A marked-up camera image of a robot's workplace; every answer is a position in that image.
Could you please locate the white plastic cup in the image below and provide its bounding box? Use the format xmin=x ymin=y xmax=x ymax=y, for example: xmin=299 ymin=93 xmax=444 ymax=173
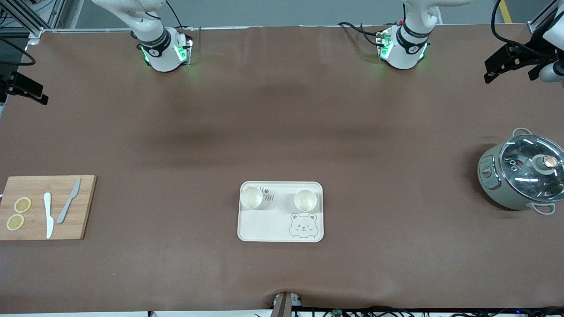
xmin=240 ymin=187 xmax=263 ymax=210
xmin=294 ymin=189 xmax=317 ymax=212

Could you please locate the wooden cutting board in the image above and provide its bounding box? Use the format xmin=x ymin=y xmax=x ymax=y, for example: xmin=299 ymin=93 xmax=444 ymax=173
xmin=0 ymin=175 xmax=97 ymax=241

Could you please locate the glass pot lid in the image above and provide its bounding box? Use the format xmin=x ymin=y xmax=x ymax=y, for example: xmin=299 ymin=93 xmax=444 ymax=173
xmin=499 ymin=134 xmax=564 ymax=203

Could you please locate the grey plastic knife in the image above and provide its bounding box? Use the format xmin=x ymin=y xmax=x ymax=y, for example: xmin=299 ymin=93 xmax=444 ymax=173
xmin=56 ymin=178 xmax=82 ymax=224

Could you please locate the grey-green electric cooking pot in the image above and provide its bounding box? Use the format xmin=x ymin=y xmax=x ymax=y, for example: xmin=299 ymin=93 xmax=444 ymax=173
xmin=477 ymin=128 xmax=564 ymax=216

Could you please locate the white plastic knife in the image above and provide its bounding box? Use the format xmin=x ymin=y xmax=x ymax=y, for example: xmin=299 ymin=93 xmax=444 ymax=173
xmin=43 ymin=192 xmax=55 ymax=240

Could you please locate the cream tray with bear print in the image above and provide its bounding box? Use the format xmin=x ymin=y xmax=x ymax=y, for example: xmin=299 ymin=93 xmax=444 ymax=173
xmin=237 ymin=181 xmax=324 ymax=243

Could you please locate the metal table edge clamp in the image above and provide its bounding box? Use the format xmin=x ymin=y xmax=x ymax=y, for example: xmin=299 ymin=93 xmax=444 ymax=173
xmin=271 ymin=292 xmax=304 ymax=317

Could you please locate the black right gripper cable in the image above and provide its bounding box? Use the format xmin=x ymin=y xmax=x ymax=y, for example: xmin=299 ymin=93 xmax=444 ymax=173
xmin=0 ymin=39 xmax=36 ymax=66

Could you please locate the aluminium frame profile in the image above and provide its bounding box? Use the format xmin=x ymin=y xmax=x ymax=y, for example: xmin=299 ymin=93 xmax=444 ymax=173
xmin=529 ymin=0 xmax=560 ymax=33
xmin=0 ymin=0 xmax=67 ymax=38

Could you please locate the black left arm base cable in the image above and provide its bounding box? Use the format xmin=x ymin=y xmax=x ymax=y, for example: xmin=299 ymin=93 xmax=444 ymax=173
xmin=338 ymin=21 xmax=384 ymax=47

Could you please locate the black arm base cable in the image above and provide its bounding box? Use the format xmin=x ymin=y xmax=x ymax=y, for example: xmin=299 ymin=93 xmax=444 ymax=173
xmin=165 ymin=0 xmax=183 ymax=29
xmin=338 ymin=21 xmax=384 ymax=47

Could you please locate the black right arm base cable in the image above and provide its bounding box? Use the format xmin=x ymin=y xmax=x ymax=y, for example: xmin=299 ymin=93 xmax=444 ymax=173
xmin=165 ymin=0 xmax=183 ymax=29

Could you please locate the silver table edge rail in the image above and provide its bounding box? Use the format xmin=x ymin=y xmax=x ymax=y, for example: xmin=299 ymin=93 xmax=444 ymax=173
xmin=42 ymin=25 xmax=406 ymax=33

